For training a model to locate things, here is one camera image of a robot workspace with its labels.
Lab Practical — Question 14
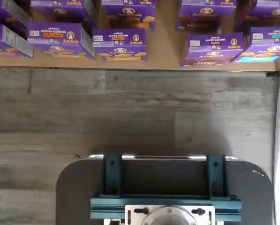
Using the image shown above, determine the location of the perforated metal gripper finger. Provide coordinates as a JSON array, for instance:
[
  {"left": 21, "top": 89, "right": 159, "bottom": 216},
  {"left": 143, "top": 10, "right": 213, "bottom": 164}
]
[
  {"left": 206, "top": 153, "right": 228, "bottom": 197},
  {"left": 103, "top": 153, "right": 124, "bottom": 196}
]

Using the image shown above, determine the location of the purple Annie's chocolate bunnies box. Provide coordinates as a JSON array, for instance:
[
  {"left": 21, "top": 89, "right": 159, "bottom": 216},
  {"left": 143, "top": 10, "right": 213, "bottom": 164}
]
[
  {"left": 180, "top": 32, "right": 245, "bottom": 68},
  {"left": 176, "top": 0, "right": 237, "bottom": 31}
]

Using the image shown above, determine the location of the purple Annie's box orange label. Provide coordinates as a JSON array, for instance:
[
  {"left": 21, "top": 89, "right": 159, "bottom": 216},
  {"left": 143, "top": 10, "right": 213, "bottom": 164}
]
[{"left": 92, "top": 28, "right": 148, "bottom": 62}]

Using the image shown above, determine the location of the wooden shelf board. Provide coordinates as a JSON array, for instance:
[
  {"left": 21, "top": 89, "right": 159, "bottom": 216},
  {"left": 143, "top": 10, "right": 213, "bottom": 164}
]
[{"left": 0, "top": 0, "right": 280, "bottom": 72}]

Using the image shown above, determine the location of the purple Annie's box teal label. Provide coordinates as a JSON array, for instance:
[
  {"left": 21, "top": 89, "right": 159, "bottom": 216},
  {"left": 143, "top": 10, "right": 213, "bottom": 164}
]
[{"left": 232, "top": 26, "right": 280, "bottom": 63}]

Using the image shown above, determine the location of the purple Annie's hidden veggies box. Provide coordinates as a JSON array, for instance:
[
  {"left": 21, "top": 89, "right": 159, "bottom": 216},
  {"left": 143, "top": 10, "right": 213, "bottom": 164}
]
[{"left": 27, "top": 21, "right": 95, "bottom": 60}]

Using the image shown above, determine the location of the grey rounded metal plate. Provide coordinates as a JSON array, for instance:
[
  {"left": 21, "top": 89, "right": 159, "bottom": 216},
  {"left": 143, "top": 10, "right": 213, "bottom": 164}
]
[{"left": 56, "top": 158, "right": 272, "bottom": 225}]

